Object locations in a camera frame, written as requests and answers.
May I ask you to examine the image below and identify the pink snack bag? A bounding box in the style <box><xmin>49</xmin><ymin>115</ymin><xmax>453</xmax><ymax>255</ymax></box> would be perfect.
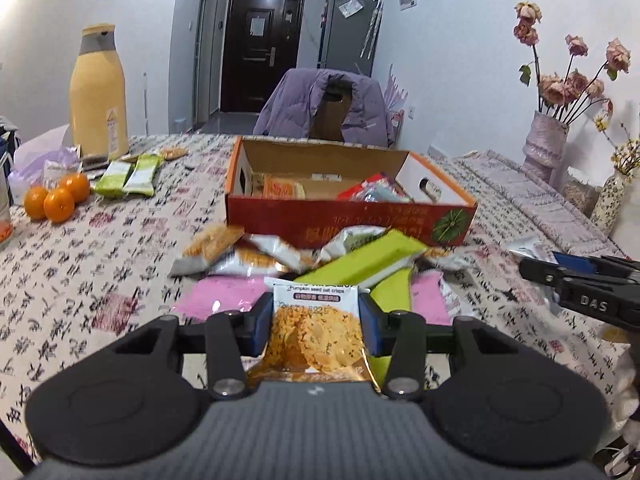
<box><xmin>410</xmin><ymin>270</ymin><xmax>461</xmax><ymax>326</ymax></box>
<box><xmin>171</xmin><ymin>276</ymin><xmax>269</xmax><ymax>321</ymax></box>

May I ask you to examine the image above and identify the oat crisps snack packet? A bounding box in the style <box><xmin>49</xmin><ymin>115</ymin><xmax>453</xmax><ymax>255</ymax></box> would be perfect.
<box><xmin>247</xmin><ymin>278</ymin><xmax>374</xmax><ymax>386</ymax></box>

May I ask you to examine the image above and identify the long green snack pack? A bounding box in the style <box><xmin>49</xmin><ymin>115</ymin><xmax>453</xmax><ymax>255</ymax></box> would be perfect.
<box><xmin>294</xmin><ymin>230</ymin><xmax>427</xmax><ymax>287</ymax></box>

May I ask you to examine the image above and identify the red silver snack bag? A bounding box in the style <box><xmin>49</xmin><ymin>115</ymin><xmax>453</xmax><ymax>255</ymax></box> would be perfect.
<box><xmin>336</xmin><ymin>172</ymin><xmax>412</xmax><ymax>203</ymax></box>

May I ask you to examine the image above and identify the white silver snack packet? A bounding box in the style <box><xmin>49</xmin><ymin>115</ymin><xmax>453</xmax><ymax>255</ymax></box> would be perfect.
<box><xmin>316</xmin><ymin>226</ymin><xmax>387</xmax><ymax>264</ymax></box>

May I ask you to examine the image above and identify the orange spicy strips snack bag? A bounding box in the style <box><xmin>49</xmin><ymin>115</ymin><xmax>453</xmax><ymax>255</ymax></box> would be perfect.
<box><xmin>253</xmin><ymin>174</ymin><xmax>306</xmax><ymax>200</ymax></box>

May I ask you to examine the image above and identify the folded pink quilt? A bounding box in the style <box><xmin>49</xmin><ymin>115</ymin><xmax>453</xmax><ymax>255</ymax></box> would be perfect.
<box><xmin>454</xmin><ymin>151</ymin><xmax>626</xmax><ymax>258</ymax></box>

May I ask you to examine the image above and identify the floral spotted vase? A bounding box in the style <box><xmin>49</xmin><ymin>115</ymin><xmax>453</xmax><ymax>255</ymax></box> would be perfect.
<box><xmin>590</xmin><ymin>169</ymin><xmax>631</xmax><ymax>236</ymax></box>

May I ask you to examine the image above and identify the pink textured vase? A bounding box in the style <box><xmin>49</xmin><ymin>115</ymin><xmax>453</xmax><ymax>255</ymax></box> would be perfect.
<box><xmin>523</xmin><ymin>112</ymin><xmax>570</xmax><ymax>183</ymax></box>

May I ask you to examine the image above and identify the orange cardboard pumpkin box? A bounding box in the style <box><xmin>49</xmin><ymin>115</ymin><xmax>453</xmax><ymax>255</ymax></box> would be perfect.
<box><xmin>224</xmin><ymin>138</ymin><xmax>477</xmax><ymax>248</ymax></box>

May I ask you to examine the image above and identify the dried pink roses bouquet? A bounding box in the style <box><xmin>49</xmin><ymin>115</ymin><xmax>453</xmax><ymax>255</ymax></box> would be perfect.
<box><xmin>512</xmin><ymin>1</ymin><xmax>632</xmax><ymax>126</ymax></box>

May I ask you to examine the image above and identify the small green snack bar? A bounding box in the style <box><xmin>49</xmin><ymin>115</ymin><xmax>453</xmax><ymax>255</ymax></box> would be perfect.
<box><xmin>93</xmin><ymin>160</ymin><xmax>132</xmax><ymax>198</ymax></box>
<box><xmin>122</xmin><ymin>154</ymin><xmax>164</xmax><ymax>197</ymax></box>

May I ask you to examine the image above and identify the oat crisps packet on table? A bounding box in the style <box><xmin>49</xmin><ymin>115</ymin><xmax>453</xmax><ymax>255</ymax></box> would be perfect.
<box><xmin>158</xmin><ymin>146</ymin><xmax>189</xmax><ymax>162</ymax></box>

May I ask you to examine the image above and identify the wooden chair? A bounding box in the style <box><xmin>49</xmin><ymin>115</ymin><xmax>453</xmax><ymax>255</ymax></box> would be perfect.
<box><xmin>309</xmin><ymin>84</ymin><xmax>352</xmax><ymax>143</ymax></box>

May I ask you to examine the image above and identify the purple down jacket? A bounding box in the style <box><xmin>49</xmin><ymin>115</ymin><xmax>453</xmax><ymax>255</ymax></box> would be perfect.
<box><xmin>253</xmin><ymin>68</ymin><xmax>396</xmax><ymax>148</ymax></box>

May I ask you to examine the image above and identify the orange mandarin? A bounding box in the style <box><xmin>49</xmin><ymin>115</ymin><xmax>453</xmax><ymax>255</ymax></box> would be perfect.
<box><xmin>58</xmin><ymin>172</ymin><xmax>91</xmax><ymax>204</ymax></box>
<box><xmin>43</xmin><ymin>188</ymin><xmax>75</xmax><ymax>223</ymax></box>

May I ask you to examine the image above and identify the purple tissue paper bag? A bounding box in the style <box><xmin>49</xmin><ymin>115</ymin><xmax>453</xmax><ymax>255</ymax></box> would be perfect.
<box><xmin>8</xmin><ymin>125</ymin><xmax>80</xmax><ymax>195</ymax></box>

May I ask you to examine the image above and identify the yellow thermos bottle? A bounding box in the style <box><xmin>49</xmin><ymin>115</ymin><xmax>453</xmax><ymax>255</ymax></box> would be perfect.
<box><xmin>68</xmin><ymin>24</ymin><xmax>129</xmax><ymax>160</ymax></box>

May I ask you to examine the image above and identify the grey refrigerator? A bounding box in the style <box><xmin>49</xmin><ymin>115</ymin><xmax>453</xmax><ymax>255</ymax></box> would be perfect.
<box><xmin>317</xmin><ymin>0</ymin><xmax>383</xmax><ymax>77</ymax></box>

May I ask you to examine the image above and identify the dark entrance door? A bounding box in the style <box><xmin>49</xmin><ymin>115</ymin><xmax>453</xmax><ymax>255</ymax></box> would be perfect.
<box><xmin>220</xmin><ymin>0</ymin><xmax>305</xmax><ymax>113</ymax></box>

